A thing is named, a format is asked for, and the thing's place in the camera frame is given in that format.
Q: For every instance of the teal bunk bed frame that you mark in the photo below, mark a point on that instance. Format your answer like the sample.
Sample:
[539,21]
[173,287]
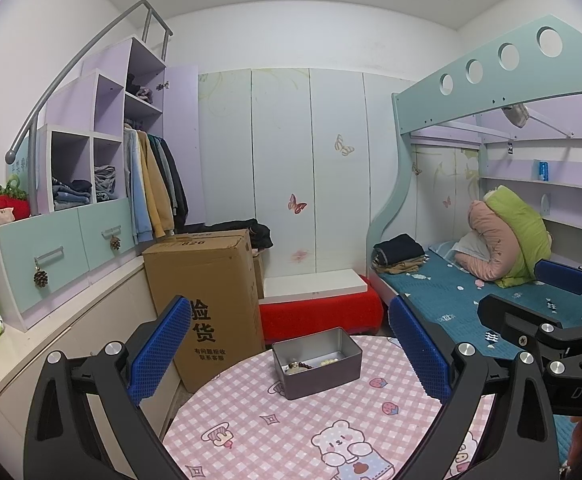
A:
[471,97]

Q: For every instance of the strawberry plush toy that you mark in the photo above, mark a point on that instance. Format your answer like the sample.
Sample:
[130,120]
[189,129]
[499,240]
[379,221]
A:
[8,207]

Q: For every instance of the grey hanging jacket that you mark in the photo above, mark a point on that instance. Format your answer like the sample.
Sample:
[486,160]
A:
[165,165]

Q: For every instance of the cream low cabinet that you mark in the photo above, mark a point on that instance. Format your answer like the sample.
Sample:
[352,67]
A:
[46,332]

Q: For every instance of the black hanging jacket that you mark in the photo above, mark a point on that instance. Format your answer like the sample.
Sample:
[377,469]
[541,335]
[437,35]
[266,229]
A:
[178,190]

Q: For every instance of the tan hanging jacket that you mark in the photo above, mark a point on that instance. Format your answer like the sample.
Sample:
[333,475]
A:
[156,195]

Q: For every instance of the grey clip lamp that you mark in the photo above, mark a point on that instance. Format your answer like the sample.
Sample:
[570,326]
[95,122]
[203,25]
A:
[518,115]

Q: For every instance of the dark shelf clothes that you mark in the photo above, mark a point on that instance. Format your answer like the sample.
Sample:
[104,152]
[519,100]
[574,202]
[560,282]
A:
[138,89]

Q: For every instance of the large cardboard box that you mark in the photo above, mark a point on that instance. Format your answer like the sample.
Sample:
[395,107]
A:
[211,280]

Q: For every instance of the beige butterfly sticker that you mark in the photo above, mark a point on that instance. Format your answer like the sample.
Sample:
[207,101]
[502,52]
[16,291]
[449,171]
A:
[343,145]

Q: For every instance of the lilac stair cabinet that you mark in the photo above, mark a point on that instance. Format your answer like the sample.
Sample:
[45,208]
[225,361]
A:
[71,105]

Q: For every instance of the folded blue jeans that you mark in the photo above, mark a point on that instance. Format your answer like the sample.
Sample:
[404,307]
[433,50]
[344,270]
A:
[71,192]

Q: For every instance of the pink checked tablecloth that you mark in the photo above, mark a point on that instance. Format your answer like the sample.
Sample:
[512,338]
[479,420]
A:
[271,435]

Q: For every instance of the black clothes pile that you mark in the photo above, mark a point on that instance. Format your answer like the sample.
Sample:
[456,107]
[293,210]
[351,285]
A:
[258,235]

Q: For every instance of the pink pillow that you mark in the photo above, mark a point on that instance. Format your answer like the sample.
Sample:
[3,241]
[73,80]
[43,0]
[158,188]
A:
[491,240]

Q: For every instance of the blue fish print bedsheet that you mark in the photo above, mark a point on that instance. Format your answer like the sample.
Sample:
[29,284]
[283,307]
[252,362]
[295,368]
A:
[446,305]

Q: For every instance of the small blue box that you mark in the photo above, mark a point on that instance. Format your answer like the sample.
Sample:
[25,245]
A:
[542,170]

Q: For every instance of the pink butterfly sticker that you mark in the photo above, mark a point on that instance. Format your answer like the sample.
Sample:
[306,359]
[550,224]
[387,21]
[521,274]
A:
[296,204]

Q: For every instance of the teal drawer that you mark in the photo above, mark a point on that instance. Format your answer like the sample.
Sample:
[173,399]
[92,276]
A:
[56,240]
[96,252]

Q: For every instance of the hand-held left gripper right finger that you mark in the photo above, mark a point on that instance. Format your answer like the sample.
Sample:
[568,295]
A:
[421,350]

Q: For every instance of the folded grey clothes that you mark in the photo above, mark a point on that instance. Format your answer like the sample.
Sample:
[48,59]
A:
[105,185]

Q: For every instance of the light blue hanging shirt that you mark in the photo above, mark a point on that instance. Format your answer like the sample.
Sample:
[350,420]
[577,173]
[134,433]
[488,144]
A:
[136,195]

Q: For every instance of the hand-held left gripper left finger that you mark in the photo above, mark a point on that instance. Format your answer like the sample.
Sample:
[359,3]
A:
[161,345]

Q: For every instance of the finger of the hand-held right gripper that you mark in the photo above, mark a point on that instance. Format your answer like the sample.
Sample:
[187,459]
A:
[563,276]
[506,315]

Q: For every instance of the dark folded clothes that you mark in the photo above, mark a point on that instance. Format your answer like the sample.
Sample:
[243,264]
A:
[398,249]

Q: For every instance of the grey metal handrail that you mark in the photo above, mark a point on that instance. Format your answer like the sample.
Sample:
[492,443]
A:
[71,67]

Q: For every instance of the green and pink quilt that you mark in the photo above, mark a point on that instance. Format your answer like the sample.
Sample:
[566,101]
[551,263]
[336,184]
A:
[516,220]

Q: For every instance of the red ottoman with white board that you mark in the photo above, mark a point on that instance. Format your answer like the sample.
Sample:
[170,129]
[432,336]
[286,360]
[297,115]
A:
[321,315]

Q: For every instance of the tan folded clothes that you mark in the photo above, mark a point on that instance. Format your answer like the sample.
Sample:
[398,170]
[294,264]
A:
[406,266]

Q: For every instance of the white wardrobe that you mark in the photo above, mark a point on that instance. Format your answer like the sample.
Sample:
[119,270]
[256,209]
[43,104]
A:
[281,150]

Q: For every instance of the grey tin box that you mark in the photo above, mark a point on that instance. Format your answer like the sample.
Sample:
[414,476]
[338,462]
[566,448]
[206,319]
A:
[331,380]

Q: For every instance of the pine cone ornament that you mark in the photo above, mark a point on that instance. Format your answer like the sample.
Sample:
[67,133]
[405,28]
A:
[116,243]
[41,277]

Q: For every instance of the white board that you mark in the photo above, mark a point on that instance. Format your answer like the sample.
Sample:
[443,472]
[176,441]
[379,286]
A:
[316,285]

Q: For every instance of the white pillow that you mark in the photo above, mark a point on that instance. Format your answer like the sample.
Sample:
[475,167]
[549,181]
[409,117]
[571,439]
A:
[471,247]

